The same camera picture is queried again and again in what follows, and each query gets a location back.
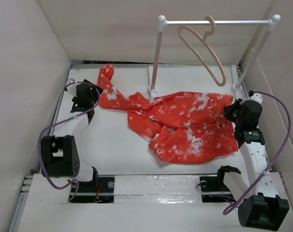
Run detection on red white tie-dye trousers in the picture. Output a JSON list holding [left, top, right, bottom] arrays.
[[97, 64, 238, 164]]

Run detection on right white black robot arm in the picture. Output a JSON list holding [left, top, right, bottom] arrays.
[[215, 91, 290, 232]]

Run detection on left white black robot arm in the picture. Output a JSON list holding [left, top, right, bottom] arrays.
[[37, 79, 103, 192]]

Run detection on beige wooden clothes hanger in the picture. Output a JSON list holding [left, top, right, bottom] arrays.
[[178, 15, 226, 87]]

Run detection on white clothes rack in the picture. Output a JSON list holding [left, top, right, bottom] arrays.
[[147, 14, 281, 98]]

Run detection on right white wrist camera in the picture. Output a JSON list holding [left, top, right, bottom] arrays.
[[248, 90, 263, 104]]

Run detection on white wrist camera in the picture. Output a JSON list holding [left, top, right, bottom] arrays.
[[65, 78, 77, 96], [248, 90, 263, 104]]

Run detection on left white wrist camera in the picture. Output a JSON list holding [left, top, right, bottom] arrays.
[[65, 78, 77, 96]]

